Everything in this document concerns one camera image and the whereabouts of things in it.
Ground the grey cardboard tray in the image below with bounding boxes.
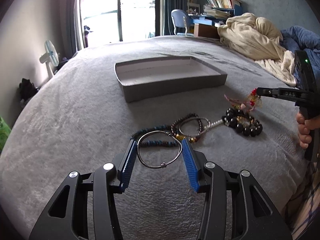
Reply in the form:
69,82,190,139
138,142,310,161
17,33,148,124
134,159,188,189
114,56,227,102

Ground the large black bead bracelet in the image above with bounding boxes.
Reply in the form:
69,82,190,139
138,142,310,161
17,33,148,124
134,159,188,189
221,107,264,138

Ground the blue desk chair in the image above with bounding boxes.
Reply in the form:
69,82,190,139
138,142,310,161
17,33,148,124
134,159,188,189
171,9,194,36

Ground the white pearl hair clip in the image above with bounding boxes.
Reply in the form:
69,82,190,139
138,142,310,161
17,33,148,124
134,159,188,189
204,119,224,132

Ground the right hand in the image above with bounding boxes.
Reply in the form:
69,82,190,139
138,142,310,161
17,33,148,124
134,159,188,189
296,112,320,149

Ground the green plastic bag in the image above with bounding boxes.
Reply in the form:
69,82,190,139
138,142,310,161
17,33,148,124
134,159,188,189
0,117,11,151

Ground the dark green curtain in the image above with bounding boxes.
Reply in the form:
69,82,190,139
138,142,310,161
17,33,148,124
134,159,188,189
155,0,187,36

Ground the pink cord red charm bracelet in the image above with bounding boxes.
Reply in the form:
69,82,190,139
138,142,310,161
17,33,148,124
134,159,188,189
223,88,263,112

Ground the white standing fan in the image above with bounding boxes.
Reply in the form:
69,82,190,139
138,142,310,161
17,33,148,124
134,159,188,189
39,40,59,79

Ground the dark red bead bracelet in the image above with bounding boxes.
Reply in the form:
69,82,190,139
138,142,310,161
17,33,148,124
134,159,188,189
171,113,203,144

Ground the stack of papers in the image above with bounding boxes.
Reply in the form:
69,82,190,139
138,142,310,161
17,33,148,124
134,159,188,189
203,4,231,19

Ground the black bag on floor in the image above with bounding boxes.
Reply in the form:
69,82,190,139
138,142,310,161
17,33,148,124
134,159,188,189
19,78,39,101

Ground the cream blanket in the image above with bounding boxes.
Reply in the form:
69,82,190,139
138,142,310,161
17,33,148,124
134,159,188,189
217,12,297,87

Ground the blue desk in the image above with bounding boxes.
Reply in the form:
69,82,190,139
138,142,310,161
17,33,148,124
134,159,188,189
188,4,244,40

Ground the blue bead necklace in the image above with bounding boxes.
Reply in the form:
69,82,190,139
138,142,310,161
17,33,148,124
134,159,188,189
131,123,179,148

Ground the silver bangle with bead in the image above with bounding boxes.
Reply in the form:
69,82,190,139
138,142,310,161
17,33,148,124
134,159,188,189
136,129,182,170

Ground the blue blanket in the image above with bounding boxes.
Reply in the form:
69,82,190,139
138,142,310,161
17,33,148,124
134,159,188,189
280,25,320,90

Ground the row of books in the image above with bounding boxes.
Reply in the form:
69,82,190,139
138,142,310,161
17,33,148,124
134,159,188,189
207,0,242,9

